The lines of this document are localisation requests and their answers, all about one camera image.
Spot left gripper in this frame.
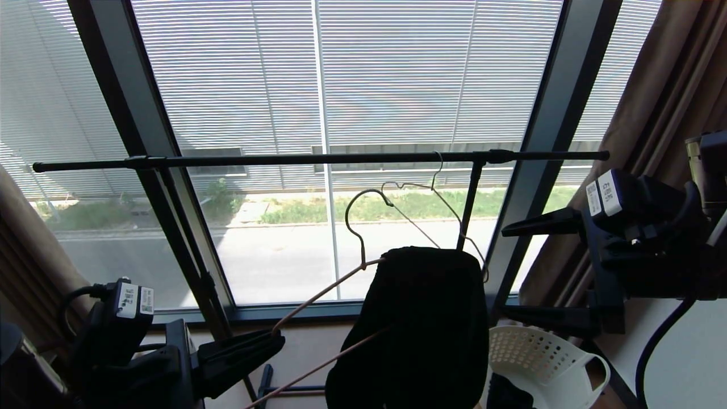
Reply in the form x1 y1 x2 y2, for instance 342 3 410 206
85 318 205 409

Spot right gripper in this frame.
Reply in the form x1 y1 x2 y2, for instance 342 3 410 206
502 207 727 339

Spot black shorts with pale cords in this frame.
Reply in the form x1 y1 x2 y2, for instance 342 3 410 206
325 246 490 409

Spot pink clothes hanger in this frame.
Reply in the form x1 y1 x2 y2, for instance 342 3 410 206
244 189 398 409
382 151 490 283

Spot white laundry basket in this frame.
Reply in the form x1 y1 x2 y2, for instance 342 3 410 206
487 325 612 409

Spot black clothes rack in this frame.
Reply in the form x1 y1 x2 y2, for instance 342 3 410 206
31 149 611 409

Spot black garment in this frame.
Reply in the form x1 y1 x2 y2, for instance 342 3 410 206
487 372 537 409

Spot brown curtain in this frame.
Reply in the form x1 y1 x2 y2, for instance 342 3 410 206
0 165 97 353
511 0 727 319

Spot window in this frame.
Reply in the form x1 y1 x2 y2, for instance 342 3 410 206
0 0 665 324

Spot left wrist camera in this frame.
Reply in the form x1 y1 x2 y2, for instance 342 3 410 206
71 277 155 370

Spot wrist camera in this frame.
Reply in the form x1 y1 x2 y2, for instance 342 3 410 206
71 277 155 370
585 169 702 242

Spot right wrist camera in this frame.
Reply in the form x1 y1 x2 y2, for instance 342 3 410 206
585 169 702 242

